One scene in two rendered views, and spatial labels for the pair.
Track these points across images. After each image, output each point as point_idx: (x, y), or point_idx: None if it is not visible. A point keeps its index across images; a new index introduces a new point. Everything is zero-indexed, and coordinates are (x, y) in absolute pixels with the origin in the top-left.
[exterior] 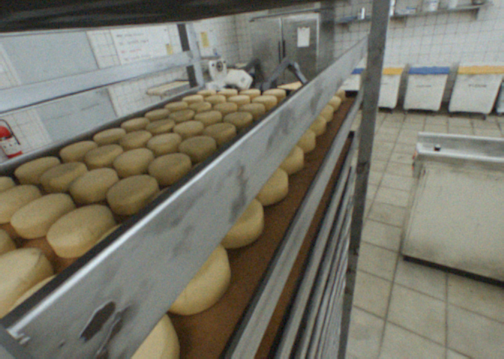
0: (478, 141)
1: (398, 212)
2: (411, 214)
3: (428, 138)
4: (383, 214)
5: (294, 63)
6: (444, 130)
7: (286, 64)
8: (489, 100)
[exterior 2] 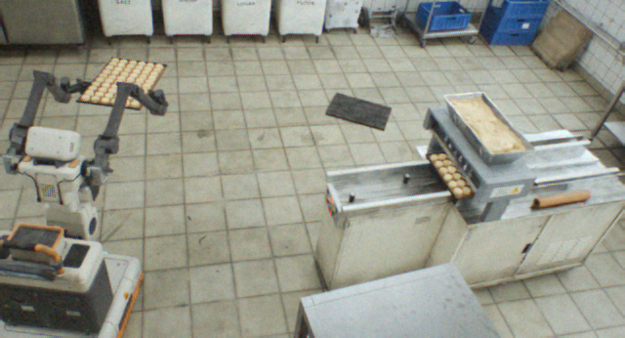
0: (375, 171)
1: (299, 232)
2: (338, 259)
3: (336, 177)
4: (286, 242)
5: (137, 88)
6: (286, 71)
7: (127, 96)
8: (318, 20)
